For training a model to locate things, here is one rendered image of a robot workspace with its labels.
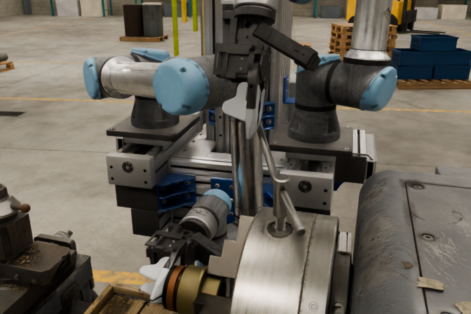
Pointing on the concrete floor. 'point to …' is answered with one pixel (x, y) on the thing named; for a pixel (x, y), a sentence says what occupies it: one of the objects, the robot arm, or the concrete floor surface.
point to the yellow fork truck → (404, 12)
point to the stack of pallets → (343, 43)
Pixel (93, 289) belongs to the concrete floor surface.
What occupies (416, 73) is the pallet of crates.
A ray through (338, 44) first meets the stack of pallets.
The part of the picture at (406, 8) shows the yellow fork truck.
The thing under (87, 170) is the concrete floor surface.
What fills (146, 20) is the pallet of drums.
